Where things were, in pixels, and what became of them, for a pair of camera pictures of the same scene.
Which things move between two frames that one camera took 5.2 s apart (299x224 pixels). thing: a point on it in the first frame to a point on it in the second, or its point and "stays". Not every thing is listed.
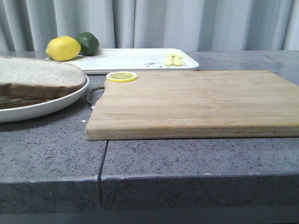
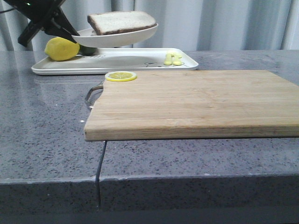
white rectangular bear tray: [108, 60] stays
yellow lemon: [63, 48] stays
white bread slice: [27, 77] to [108, 22]
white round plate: [42, 110] to [89, 38]
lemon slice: [122, 76] stays
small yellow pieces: [177, 59] stays
